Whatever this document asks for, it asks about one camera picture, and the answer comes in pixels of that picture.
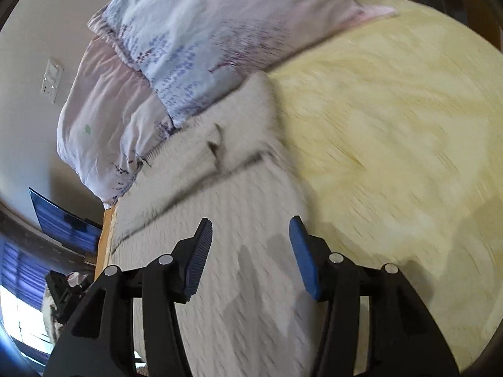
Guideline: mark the wooden bed frame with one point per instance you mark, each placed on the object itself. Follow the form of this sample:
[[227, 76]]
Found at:
[[103, 239]]

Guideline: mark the yellow bed blanket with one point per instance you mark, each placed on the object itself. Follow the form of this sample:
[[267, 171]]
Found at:
[[393, 145]]

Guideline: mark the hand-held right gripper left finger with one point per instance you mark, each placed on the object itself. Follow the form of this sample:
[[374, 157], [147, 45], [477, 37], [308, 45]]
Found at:
[[195, 267]]

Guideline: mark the dark cluttered stand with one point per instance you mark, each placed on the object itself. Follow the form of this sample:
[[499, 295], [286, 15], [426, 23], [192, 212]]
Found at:
[[65, 292]]

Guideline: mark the blue window curtain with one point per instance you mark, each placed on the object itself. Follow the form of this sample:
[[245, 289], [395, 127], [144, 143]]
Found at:
[[19, 271]]

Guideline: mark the flat screen television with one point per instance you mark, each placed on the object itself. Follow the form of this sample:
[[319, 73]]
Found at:
[[65, 224]]

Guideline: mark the white knitted sweater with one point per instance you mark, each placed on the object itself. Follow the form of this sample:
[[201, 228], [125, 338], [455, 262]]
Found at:
[[235, 204]]

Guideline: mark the white wall switch panel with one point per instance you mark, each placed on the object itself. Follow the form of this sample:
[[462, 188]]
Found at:
[[52, 81]]

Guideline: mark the pink floral pillow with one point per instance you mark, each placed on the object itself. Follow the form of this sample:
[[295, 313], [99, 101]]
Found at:
[[114, 125]]

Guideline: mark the floral printed pillow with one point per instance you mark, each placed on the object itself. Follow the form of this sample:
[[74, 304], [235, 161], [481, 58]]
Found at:
[[220, 35]]

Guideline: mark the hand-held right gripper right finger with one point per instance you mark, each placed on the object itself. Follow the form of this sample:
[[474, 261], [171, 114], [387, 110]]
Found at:
[[306, 259]]

